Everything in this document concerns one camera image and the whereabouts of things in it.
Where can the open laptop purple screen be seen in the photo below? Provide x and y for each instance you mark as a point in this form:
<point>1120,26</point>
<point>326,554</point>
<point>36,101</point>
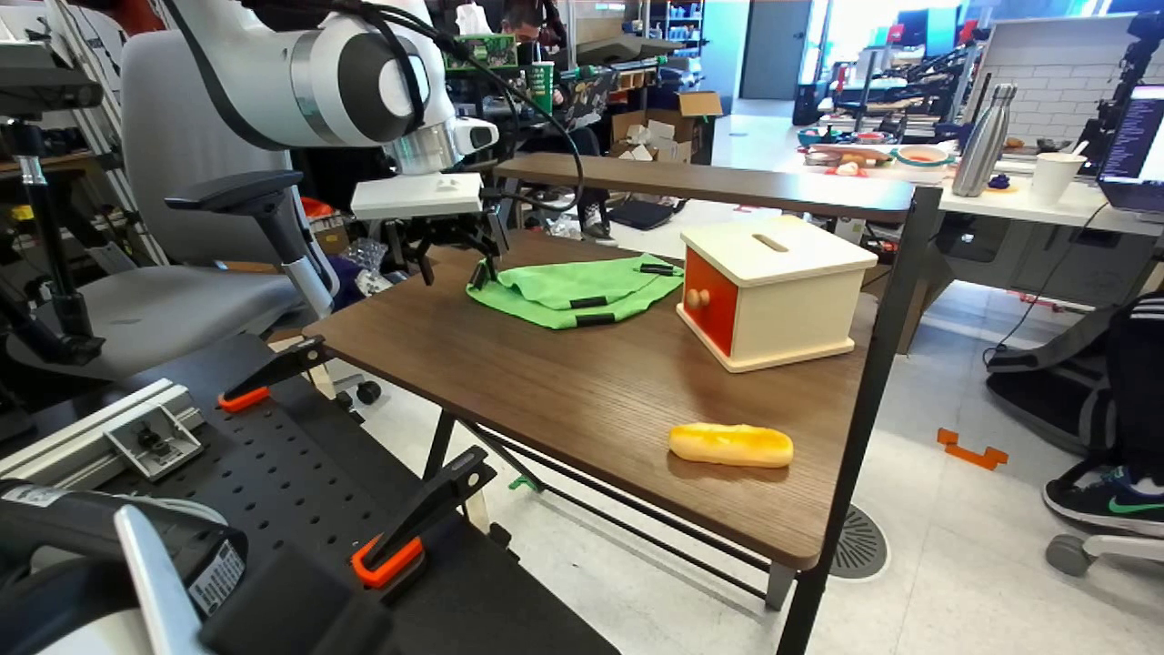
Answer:
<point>1131,169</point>

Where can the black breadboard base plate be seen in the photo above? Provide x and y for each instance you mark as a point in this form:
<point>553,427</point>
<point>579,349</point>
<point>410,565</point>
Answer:
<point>308,486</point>

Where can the white paper cup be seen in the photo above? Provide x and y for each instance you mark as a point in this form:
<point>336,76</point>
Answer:
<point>1052,175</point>

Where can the white wrist camera plate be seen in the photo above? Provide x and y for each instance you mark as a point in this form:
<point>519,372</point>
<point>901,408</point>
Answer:
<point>416,197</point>

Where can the grey office chair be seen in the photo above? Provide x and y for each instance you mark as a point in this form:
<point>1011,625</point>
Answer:
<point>239,251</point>

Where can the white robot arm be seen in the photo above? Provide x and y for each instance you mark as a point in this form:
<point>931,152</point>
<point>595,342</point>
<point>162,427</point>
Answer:
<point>365,72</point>

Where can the wooden box with red drawer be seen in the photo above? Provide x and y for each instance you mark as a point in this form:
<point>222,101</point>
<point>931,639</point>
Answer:
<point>770,296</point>

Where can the black clamp orange handle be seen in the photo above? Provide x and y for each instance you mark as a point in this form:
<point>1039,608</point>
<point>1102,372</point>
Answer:
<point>393,551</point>
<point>282,363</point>

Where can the yellow bread roll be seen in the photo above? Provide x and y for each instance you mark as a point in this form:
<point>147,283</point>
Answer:
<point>731,445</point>

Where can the green cloth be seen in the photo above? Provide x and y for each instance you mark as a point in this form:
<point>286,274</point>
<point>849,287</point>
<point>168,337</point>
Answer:
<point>561,296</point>

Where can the grey back desk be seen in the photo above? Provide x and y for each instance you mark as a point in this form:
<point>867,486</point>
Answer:
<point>1078,205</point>

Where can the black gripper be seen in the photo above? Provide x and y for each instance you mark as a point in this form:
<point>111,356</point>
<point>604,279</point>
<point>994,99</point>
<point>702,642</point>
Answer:
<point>452,229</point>

